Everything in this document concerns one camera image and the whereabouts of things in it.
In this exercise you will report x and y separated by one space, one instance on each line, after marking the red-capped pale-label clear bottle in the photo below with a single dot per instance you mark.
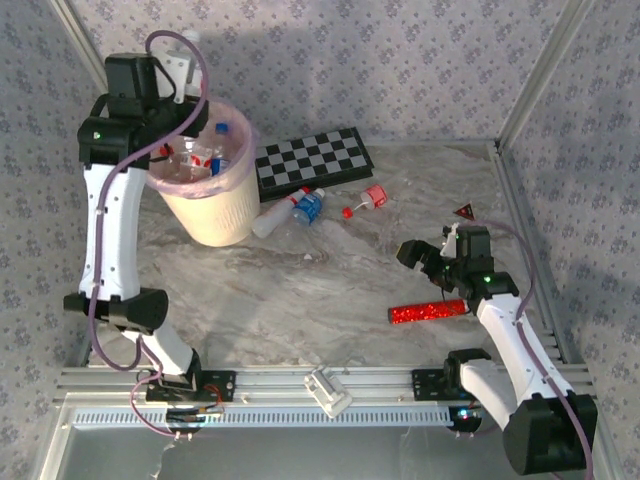
192 160

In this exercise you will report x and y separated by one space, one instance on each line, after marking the red-capped red-label clear bottle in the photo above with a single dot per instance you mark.
376 196

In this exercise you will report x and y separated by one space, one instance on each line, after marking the blue label clear bottle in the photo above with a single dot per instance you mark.
307 207

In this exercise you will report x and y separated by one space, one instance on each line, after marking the white opaque bottle red cap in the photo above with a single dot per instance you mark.
274 216

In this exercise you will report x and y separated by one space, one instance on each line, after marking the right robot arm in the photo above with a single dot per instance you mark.
505 340

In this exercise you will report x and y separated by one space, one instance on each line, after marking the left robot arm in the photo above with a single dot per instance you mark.
112 225

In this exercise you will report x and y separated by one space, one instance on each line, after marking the pink bin liner bag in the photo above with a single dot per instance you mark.
241 147

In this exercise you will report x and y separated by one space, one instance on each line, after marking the red glitter tube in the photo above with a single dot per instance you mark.
425 312

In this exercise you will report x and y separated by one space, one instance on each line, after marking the small red triangle piece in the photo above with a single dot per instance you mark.
465 211

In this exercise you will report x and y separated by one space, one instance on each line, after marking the black grey chessboard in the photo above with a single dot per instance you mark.
315 160

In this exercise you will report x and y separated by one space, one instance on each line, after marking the black controller board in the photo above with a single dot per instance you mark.
465 419
187 419

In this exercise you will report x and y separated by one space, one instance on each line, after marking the grey metal tray panel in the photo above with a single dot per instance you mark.
320 455

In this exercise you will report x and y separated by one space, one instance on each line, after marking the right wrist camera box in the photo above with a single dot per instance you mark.
451 240

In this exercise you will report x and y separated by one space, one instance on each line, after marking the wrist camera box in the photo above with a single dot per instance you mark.
451 240
175 65

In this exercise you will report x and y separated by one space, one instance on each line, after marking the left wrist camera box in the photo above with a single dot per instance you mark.
175 65

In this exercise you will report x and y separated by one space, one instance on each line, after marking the aluminium frame post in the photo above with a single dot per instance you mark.
78 35
541 75

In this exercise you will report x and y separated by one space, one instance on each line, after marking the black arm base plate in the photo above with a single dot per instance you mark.
225 385
425 385

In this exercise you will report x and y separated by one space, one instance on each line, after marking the aluminium side rail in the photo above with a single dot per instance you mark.
508 165

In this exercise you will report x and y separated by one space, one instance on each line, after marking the white camera mount clamp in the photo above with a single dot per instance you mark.
327 392

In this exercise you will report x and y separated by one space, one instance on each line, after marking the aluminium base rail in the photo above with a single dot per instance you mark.
280 385

